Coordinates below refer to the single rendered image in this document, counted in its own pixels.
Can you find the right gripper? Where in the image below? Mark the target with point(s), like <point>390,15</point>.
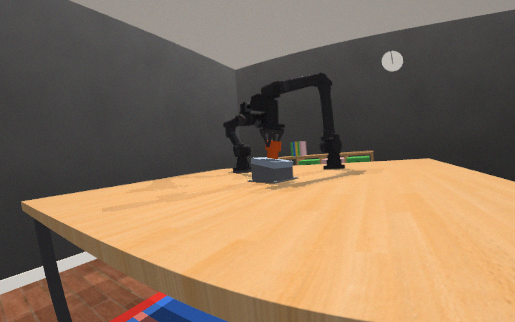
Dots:
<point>244,118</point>

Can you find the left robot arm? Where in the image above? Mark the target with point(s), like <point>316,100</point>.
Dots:
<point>259,102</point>

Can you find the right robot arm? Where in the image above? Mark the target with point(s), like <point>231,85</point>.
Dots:
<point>240,150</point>

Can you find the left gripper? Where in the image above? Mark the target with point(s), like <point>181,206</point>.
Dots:
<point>272,123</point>

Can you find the orange peg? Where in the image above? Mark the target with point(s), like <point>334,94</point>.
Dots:
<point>272,151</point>

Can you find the light blue plate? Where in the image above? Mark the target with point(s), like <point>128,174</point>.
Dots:
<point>268,162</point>

